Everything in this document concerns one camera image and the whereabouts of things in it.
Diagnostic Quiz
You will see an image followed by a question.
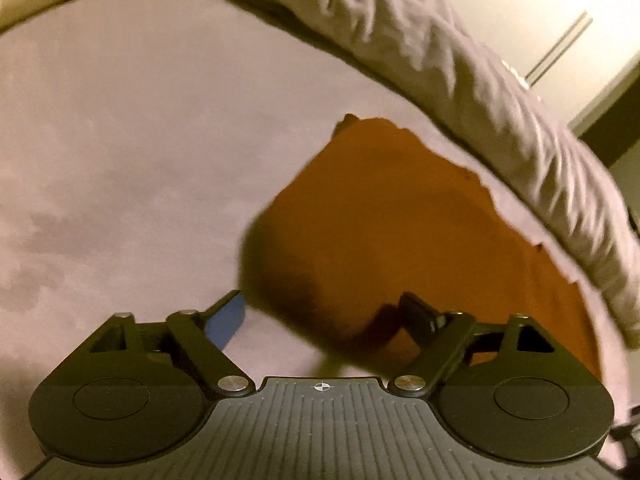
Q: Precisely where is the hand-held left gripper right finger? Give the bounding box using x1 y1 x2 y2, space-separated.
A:
387 291 572 399

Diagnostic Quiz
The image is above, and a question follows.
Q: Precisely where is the crumpled grey duvet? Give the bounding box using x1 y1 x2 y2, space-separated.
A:
159 0 640 347

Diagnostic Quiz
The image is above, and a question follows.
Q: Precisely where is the brown buttoned cardigan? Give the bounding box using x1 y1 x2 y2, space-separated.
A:
239 113 604 387

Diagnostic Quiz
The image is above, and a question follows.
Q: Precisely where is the grey bed sheet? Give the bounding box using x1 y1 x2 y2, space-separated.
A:
0 0 632 480

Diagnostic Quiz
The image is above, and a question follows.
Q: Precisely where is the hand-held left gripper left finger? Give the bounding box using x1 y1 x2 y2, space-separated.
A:
86 290 257 399

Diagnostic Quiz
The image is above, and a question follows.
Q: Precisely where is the white wardrobe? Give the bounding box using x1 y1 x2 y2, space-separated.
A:
429 0 640 137

